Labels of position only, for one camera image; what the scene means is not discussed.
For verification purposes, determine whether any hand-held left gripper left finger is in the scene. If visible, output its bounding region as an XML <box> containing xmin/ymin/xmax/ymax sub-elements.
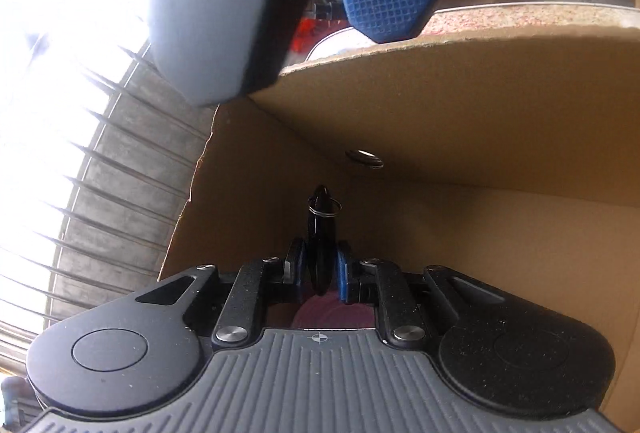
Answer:
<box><xmin>135</xmin><ymin>238</ymin><xmax>307</xmax><ymax>349</ymax></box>

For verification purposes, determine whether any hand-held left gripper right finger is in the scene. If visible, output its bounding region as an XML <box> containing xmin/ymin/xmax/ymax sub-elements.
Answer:
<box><xmin>336</xmin><ymin>240</ymin><xmax>506</xmax><ymax>349</ymax></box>

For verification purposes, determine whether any black key fob with ring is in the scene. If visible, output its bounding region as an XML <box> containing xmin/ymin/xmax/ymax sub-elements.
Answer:
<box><xmin>304</xmin><ymin>184</ymin><xmax>343</xmax><ymax>298</ymax></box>

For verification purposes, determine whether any brown cardboard box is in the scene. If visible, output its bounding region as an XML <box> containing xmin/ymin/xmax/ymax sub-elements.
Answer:
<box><xmin>157</xmin><ymin>0</ymin><xmax>640</xmax><ymax>433</ymax></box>

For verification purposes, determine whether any maroon round object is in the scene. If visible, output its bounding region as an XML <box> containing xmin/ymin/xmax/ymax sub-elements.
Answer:
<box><xmin>290</xmin><ymin>290</ymin><xmax>376</xmax><ymax>330</ymax></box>

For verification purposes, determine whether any small red object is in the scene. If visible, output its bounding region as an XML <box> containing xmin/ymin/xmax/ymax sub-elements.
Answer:
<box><xmin>292</xmin><ymin>16</ymin><xmax>326</xmax><ymax>55</ymax></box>

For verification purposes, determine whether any speckled stone ledge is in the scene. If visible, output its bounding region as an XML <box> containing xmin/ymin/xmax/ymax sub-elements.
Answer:
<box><xmin>300</xmin><ymin>0</ymin><xmax>640</xmax><ymax>56</ymax></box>

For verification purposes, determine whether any metal railing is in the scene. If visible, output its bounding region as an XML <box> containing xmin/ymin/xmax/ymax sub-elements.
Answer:
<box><xmin>0</xmin><ymin>36</ymin><xmax>218</xmax><ymax>366</ymax></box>

